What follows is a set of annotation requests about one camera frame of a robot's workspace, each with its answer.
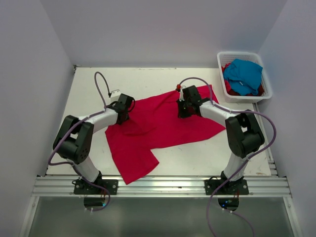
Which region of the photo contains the crimson red t shirt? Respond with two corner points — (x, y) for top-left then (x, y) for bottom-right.
(105, 91), (225, 184)

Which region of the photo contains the aluminium mounting rail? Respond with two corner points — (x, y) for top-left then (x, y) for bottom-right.
(32, 175), (291, 198)

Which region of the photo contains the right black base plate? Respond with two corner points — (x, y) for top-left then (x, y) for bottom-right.
(204, 177), (249, 195)

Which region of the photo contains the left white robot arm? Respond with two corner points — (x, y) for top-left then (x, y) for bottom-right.
(48, 93), (135, 195)

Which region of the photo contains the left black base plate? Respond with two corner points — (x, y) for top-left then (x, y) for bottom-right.
(72, 179), (118, 195)

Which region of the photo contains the white plastic basket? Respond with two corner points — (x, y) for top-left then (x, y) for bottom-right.
(217, 51), (272, 103)

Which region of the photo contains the blue t shirt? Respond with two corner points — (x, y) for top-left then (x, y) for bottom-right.
(222, 59), (263, 96)

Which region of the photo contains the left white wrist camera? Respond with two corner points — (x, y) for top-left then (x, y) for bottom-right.
(110, 89), (121, 103)

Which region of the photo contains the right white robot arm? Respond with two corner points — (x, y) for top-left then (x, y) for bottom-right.
(176, 85), (265, 195)

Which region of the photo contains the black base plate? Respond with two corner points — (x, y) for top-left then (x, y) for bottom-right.
(72, 179), (118, 195)
(204, 177), (249, 195)

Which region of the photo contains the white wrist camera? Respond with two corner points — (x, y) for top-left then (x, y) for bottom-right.
(175, 84), (186, 101)
(110, 89), (121, 103)

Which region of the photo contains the bright red t shirt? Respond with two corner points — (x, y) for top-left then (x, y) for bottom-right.
(221, 63), (233, 92)

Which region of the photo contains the dark red t shirt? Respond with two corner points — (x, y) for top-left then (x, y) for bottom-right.
(225, 84), (265, 97)

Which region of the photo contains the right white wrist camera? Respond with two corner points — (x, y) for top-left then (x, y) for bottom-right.
(175, 84), (186, 101)

